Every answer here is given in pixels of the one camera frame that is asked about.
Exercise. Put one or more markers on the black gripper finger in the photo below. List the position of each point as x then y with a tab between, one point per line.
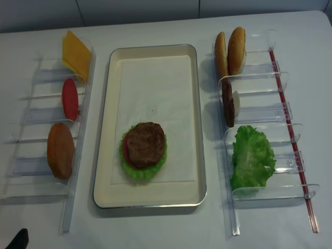
20	241

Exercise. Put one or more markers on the orange cheese slice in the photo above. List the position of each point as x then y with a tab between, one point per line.
77	55

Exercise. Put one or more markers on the green lettuce leaf on tray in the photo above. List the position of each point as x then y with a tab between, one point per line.
136	174

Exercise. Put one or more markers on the red tomato slice on tray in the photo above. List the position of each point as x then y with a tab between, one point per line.
125	151

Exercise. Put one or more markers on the red tomato slice in rack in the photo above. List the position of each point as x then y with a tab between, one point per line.
70	99

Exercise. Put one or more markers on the brown meat patty on tray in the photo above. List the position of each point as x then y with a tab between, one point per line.
146	144

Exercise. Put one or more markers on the yellow cheese slice in rack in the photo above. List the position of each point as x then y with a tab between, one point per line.
64	63

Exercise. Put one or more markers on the large green lettuce leaf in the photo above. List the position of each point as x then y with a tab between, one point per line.
253	159

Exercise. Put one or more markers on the brown meat patty in rack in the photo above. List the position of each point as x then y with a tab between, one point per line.
228	104

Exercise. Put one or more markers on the clear acrylic left rack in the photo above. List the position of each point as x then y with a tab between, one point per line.
26	177

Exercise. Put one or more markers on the clear acrylic rack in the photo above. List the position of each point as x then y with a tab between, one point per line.
26	177
261	86

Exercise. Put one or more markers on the brown bun half left rack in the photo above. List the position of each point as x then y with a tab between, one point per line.
60	151

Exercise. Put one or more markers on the cream metal tray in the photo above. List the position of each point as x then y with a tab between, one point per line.
112	187

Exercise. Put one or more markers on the white paper tray liner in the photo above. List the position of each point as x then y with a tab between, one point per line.
159	90

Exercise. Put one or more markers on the clear acrylic right rack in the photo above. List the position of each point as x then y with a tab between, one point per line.
261	86

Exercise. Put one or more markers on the white round slice in rack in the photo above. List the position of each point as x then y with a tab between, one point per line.
236	103

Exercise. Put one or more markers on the tan bun half left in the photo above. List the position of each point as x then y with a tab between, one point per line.
221	55

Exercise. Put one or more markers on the tan bun half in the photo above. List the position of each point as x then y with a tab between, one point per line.
221	55
236	51

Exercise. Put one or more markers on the tan bun half right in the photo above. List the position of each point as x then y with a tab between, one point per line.
236	51

